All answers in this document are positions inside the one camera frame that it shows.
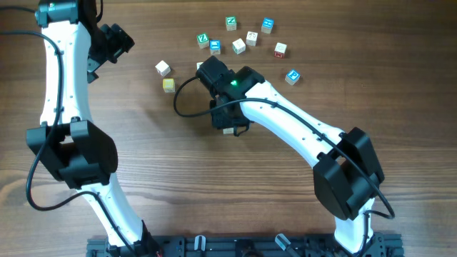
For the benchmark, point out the blue top far block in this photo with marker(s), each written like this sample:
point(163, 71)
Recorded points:
point(267, 25)

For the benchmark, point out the red M wooden block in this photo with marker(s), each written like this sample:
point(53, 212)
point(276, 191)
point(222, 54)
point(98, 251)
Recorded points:
point(280, 50)

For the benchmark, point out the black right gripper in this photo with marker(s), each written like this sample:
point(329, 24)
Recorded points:
point(219, 123)

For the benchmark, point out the plain animal wooden block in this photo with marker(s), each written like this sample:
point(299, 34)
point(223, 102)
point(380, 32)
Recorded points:
point(238, 46)

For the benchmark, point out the plain wooden block far left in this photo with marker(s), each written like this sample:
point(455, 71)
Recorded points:
point(163, 68)

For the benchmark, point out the plain wooden block left edge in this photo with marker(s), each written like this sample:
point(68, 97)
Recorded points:
point(169, 85)

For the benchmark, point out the blue P wooden block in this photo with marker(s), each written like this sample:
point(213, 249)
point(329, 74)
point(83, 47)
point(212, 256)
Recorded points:
point(292, 77)

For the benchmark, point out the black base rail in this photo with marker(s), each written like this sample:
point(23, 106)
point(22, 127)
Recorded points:
point(380, 245)

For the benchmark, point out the green top left block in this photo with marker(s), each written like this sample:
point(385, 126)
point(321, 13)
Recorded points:
point(203, 40)

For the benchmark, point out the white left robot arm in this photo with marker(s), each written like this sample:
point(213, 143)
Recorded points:
point(67, 142)

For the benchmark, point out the plain A wooden block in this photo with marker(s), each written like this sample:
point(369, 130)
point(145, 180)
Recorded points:
point(228, 131)

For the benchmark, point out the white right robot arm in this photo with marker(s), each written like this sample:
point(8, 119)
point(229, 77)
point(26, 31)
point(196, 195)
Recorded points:
point(346, 170)

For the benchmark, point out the red side 2 block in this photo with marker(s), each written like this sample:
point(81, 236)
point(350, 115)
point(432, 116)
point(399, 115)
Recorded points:
point(251, 38)

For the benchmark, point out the blue top left block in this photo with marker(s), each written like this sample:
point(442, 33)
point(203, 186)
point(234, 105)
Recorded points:
point(215, 47)

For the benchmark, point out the green V wooden block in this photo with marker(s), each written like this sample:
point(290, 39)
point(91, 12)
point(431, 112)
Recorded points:
point(199, 65)

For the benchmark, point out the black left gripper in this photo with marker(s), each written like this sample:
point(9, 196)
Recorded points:
point(122, 43)

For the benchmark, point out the green top far block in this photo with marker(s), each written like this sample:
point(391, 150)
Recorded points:
point(231, 23)

